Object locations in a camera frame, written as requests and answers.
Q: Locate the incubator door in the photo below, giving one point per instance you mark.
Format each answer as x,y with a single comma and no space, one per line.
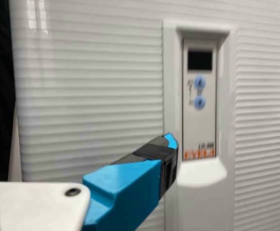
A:
94,84

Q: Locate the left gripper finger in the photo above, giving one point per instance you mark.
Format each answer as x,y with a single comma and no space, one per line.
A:
128,187

